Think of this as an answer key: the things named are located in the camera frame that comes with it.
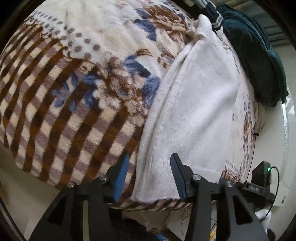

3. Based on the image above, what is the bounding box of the white knit sweater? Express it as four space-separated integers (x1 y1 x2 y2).
131 15 239 203

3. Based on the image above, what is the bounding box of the black power adapter box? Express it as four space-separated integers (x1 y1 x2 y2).
251 161 271 189

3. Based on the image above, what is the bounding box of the white bed headboard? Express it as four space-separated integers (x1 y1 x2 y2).
274 94 295 207

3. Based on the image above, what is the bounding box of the floral fleece bed blanket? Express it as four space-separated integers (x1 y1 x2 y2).
1 1 257 211

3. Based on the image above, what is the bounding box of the dark teal plush blanket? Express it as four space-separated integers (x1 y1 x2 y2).
217 4 288 107

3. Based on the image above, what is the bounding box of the navy striped knit garment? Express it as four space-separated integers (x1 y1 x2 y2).
195 0 224 31

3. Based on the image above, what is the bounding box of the black cable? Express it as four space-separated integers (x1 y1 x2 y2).
259 166 280 223

